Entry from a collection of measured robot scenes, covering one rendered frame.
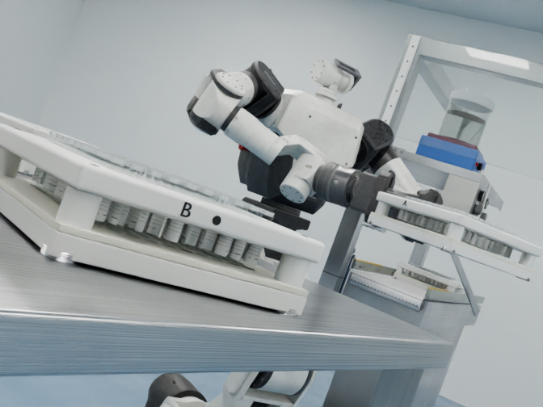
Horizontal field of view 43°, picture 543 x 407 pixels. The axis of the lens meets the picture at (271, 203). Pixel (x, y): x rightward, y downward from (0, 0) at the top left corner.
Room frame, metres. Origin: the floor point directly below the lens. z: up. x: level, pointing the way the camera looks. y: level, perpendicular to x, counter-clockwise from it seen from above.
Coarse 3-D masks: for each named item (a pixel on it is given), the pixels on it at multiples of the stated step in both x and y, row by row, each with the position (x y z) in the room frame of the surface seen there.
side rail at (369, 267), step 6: (354, 264) 2.38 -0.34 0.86; (360, 264) 2.44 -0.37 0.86; (366, 264) 2.50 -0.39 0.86; (372, 264) 2.56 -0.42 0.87; (360, 270) 2.46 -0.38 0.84; (366, 270) 2.52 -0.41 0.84; (372, 270) 2.58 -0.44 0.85; (378, 270) 2.66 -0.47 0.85; (384, 270) 2.73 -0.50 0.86; (390, 270) 2.81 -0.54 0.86; (396, 270) 2.89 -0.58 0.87
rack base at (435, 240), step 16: (384, 224) 1.41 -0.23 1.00; (400, 224) 1.37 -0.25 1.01; (416, 240) 1.48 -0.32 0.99; (432, 240) 1.29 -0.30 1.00; (448, 240) 1.26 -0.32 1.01; (464, 256) 1.27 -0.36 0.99; (480, 256) 1.29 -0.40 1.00; (496, 256) 1.32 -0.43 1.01; (512, 272) 1.35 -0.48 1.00; (528, 272) 1.37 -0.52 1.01
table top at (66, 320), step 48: (0, 240) 0.49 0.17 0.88; (0, 288) 0.37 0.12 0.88; (48, 288) 0.41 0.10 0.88; (96, 288) 0.45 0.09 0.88; (144, 288) 0.51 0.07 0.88; (0, 336) 0.33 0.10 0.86; (48, 336) 0.36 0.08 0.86; (96, 336) 0.38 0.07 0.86; (144, 336) 0.42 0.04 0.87; (192, 336) 0.45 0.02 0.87; (240, 336) 0.50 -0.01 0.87; (288, 336) 0.55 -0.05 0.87; (336, 336) 0.62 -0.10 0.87; (384, 336) 0.72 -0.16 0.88; (432, 336) 0.89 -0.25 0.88
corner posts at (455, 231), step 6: (378, 204) 1.45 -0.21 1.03; (384, 204) 1.44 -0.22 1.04; (378, 210) 1.44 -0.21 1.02; (384, 210) 1.44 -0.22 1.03; (450, 228) 1.27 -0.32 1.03; (456, 228) 1.26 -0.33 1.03; (462, 228) 1.26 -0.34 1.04; (450, 234) 1.26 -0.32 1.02; (456, 234) 1.26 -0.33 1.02; (462, 234) 1.27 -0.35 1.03; (522, 258) 1.38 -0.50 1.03; (528, 258) 1.37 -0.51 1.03; (534, 258) 1.37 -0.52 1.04; (522, 264) 1.37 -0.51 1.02; (528, 264) 1.37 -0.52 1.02
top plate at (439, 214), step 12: (384, 192) 1.45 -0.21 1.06; (396, 204) 1.40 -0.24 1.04; (408, 204) 1.37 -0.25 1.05; (420, 204) 1.34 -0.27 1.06; (432, 216) 1.31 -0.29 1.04; (444, 216) 1.28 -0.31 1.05; (456, 216) 1.26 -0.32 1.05; (468, 228) 1.27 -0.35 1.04; (480, 228) 1.28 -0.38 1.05; (492, 228) 1.30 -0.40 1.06; (504, 240) 1.32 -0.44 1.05; (516, 240) 1.33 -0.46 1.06; (528, 252) 1.36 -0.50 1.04; (540, 252) 1.37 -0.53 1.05
